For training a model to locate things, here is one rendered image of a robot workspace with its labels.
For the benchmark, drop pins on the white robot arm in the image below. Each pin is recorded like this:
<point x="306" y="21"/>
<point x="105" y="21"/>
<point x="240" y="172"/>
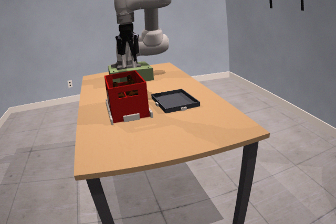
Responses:
<point x="152" y="40"/>

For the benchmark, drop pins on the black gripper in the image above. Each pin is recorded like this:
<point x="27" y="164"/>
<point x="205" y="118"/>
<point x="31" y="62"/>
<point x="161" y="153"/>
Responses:
<point x="127" y="35"/>

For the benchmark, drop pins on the red bottle crate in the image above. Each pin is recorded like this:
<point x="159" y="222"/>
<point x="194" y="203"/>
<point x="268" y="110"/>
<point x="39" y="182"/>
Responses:
<point x="120" y="107"/>

